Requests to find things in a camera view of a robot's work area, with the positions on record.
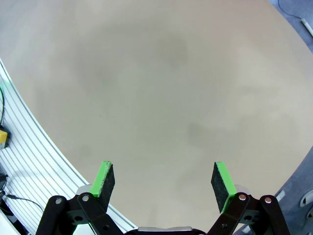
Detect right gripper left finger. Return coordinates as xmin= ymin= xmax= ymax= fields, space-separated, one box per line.
xmin=35 ymin=160 xmax=123 ymax=235

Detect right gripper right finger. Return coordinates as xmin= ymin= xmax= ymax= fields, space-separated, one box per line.
xmin=206 ymin=161 xmax=291 ymax=235

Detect white round floor plate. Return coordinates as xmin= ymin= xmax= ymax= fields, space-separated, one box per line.
xmin=299 ymin=189 xmax=313 ymax=208

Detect yellow emergency stop button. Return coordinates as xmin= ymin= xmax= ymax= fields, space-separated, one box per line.
xmin=0 ymin=129 xmax=10 ymax=149

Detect white floor bar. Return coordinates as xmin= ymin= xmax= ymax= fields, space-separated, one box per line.
xmin=301 ymin=18 xmax=313 ymax=38

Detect black looped cable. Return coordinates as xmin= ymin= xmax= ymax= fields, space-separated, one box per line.
xmin=0 ymin=193 xmax=46 ymax=214

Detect aluminium profile frame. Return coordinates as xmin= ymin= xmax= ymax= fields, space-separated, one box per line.
xmin=0 ymin=58 xmax=137 ymax=235

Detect black cable bundle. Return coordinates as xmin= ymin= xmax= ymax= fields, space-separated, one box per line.
xmin=0 ymin=87 xmax=6 ymax=128

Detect thin black floor cable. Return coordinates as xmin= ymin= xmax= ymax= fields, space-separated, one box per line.
xmin=277 ymin=0 xmax=304 ymax=19

